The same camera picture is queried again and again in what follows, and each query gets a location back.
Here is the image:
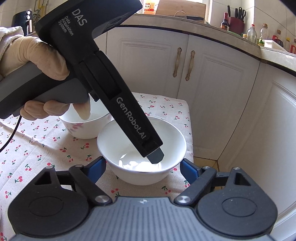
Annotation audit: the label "dark soy sauce bottle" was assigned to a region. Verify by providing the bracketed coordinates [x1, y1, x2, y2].
[220, 12, 230, 31]

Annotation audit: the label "white kitchen cabinets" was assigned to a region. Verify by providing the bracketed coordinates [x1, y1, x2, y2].
[95, 15, 295, 240]

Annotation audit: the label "white tray on counter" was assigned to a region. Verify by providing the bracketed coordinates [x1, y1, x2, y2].
[263, 40, 286, 51]

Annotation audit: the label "black air fryer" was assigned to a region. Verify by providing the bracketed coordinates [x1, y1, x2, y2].
[11, 9, 33, 36]

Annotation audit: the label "gloved left hand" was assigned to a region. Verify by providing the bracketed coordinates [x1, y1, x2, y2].
[0, 26, 91, 121]

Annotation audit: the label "white bowl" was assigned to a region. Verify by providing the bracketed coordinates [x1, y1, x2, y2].
[97, 116, 187, 186]
[59, 97, 112, 140]

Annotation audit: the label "knife block with knives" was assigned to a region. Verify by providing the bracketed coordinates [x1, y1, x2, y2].
[227, 5, 246, 36]

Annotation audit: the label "wooden cutting board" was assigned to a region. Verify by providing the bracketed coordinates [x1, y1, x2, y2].
[156, 0, 206, 20]

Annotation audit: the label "white bowl front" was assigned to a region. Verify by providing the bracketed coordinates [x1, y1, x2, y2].
[97, 116, 187, 186]

